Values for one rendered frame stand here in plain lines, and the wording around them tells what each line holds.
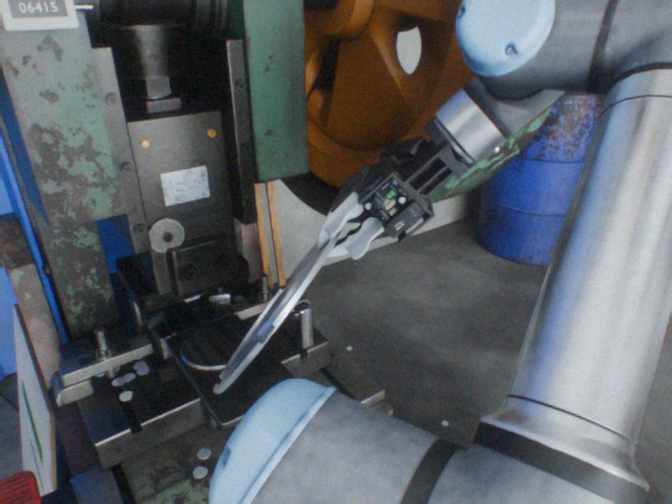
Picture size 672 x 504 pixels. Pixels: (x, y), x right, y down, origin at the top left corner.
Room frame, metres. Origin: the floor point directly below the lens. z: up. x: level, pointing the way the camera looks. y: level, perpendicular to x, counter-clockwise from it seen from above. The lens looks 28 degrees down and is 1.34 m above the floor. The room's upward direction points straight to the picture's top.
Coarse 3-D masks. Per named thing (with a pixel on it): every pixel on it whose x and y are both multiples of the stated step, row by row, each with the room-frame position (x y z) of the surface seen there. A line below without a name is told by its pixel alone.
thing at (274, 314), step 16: (336, 240) 0.57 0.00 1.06; (320, 256) 0.53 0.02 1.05; (304, 272) 0.60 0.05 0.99; (288, 288) 0.60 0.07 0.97; (304, 288) 0.50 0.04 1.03; (272, 304) 0.71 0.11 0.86; (288, 304) 0.48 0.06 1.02; (272, 320) 0.54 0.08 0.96; (256, 336) 0.55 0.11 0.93; (240, 352) 0.62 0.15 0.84; (256, 352) 0.46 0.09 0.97; (240, 368) 0.46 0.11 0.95; (224, 384) 0.47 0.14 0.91
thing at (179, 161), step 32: (128, 96) 0.80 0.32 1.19; (128, 128) 0.70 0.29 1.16; (160, 128) 0.73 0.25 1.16; (192, 128) 0.76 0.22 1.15; (160, 160) 0.72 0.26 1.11; (192, 160) 0.75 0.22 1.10; (224, 160) 0.78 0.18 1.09; (160, 192) 0.72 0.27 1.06; (192, 192) 0.75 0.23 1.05; (224, 192) 0.78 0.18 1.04; (160, 224) 0.70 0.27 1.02; (192, 224) 0.74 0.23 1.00; (224, 224) 0.77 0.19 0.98; (160, 256) 0.71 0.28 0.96; (192, 256) 0.71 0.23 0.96; (224, 256) 0.73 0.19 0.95; (160, 288) 0.70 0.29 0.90; (192, 288) 0.70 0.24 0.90
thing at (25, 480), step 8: (24, 472) 0.47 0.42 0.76; (32, 472) 0.47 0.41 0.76; (8, 480) 0.45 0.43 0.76; (16, 480) 0.45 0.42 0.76; (24, 480) 0.45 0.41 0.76; (32, 480) 0.45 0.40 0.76; (0, 488) 0.44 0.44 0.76; (8, 488) 0.44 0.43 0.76; (16, 488) 0.44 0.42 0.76; (24, 488) 0.44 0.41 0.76; (32, 488) 0.44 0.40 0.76; (0, 496) 0.43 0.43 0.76; (8, 496) 0.43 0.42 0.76; (16, 496) 0.43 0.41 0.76; (24, 496) 0.43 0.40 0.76; (32, 496) 0.43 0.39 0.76; (40, 496) 0.43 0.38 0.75
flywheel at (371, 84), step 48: (384, 0) 0.93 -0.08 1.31; (432, 0) 0.85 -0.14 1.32; (336, 48) 1.05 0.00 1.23; (384, 48) 0.94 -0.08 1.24; (432, 48) 0.84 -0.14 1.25; (336, 96) 1.05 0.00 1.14; (384, 96) 0.93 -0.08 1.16; (432, 96) 0.78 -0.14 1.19; (336, 144) 1.04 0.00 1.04; (384, 144) 0.92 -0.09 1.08
